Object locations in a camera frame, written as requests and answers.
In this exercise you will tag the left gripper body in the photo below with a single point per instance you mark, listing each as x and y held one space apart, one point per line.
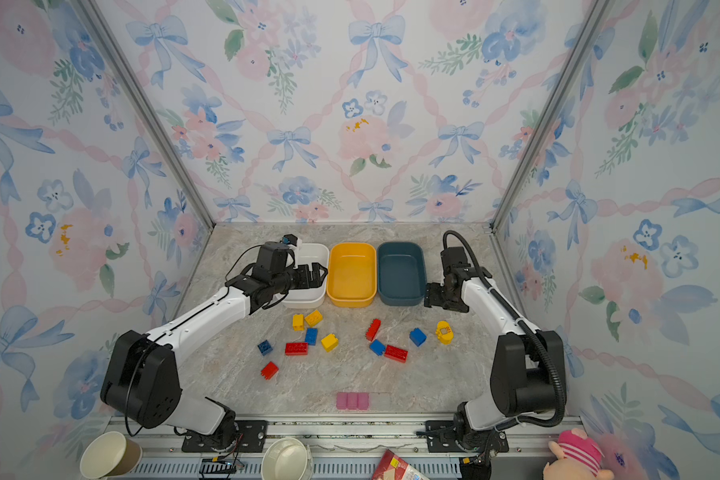
294 279

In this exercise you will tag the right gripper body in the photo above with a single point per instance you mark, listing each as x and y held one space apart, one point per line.
438 296

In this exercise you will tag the white plastic bin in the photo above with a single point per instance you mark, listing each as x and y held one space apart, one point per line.
312 261

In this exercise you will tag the yellow plastic bin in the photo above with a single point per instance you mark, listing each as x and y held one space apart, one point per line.
352 278

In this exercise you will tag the yellow brick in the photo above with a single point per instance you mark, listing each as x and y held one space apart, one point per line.
298 322
329 342

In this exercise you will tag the dark teal plastic bin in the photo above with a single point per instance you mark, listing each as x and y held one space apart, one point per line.
402 274

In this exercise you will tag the yellow curved lego piece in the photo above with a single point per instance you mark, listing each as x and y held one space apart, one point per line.
444 332

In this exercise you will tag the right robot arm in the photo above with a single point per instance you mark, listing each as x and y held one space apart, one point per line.
527 382

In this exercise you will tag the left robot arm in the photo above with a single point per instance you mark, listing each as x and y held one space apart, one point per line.
142 379

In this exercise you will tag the yellow brick studs up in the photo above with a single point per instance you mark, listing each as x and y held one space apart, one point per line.
314 318

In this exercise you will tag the blue small brick left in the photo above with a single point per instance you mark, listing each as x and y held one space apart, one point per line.
264 348

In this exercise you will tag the red small brick front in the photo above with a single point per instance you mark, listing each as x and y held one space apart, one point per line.
269 371

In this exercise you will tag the pink block strip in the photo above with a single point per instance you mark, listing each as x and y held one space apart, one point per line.
355 401

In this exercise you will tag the white paper cup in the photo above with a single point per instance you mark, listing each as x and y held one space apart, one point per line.
287 459

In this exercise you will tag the red snack box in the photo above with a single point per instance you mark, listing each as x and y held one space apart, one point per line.
393 467

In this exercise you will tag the pink plush toy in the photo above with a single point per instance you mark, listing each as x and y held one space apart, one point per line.
577 456

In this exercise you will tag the brown paper cup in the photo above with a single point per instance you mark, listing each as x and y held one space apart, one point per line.
111 454

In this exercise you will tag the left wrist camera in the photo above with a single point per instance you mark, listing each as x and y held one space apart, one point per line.
290 240

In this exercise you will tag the aluminium front rail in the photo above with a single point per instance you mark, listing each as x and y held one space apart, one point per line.
356 433

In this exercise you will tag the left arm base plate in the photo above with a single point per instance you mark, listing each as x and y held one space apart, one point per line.
245 436

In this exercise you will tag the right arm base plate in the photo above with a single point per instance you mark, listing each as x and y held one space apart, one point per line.
465 437

